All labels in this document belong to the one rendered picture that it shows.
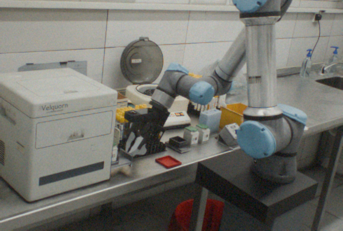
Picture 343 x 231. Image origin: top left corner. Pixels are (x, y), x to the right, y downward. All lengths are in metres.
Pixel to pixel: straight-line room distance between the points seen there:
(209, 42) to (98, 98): 1.35
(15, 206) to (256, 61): 0.78
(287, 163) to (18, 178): 0.82
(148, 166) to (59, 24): 0.72
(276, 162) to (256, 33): 0.43
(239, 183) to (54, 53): 0.97
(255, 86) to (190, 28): 1.18
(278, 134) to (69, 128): 0.60
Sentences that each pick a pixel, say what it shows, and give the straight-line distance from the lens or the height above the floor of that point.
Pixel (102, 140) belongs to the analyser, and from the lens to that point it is 1.42.
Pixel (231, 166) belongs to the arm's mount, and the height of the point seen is 0.95.
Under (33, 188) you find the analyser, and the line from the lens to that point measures 1.36.
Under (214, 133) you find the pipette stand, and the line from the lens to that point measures 1.98.
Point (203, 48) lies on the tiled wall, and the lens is 2.59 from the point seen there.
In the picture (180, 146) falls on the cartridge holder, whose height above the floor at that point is 0.89.
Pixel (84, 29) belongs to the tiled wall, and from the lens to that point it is 2.06.
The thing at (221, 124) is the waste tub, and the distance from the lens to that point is 2.07.
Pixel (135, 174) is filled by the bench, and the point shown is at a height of 0.88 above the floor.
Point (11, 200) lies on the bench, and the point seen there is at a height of 0.87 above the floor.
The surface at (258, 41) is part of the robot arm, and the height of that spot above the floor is 1.38.
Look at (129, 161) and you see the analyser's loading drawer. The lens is 1.55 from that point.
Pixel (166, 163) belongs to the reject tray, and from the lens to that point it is 1.66.
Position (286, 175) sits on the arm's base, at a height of 0.97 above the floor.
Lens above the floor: 1.59
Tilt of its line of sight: 18 degrees down
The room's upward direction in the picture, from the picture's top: 8 degrees clockwise
